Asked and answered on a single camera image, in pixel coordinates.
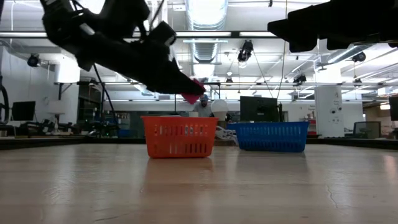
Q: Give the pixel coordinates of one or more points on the white shade lamp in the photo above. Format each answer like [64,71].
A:
[56,107]

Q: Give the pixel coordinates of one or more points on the black computer monitor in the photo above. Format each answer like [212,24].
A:
[393,107]
[259,109]
[23,111]

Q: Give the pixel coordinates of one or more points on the orange plastic basket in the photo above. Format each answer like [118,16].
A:
[178,137]

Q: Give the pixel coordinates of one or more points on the black overhead frame beam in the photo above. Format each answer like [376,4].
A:
[211,34]

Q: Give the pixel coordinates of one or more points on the dark storage shelving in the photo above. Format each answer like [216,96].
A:
[90,102]

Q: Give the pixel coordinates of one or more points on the brass lamp with white bulb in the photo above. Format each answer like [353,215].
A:
[219,109]

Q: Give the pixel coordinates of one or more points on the blue plastic basket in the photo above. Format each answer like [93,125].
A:
[270,137]

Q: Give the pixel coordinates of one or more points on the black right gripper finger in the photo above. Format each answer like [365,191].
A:
[339,44]
[295,31]

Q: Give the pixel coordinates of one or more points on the magenta cube wall charger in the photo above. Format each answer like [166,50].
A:
[191,98]

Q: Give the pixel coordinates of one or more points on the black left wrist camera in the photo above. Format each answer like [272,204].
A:
[124,14]

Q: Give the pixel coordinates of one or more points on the black ceiling spotlight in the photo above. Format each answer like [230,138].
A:
[300,78]
[245,51]
[33,60]
[359,56]

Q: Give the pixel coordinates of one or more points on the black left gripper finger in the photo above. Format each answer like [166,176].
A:
[168,74]
[149,84]

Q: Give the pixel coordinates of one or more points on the person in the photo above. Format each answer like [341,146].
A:
[203,109]

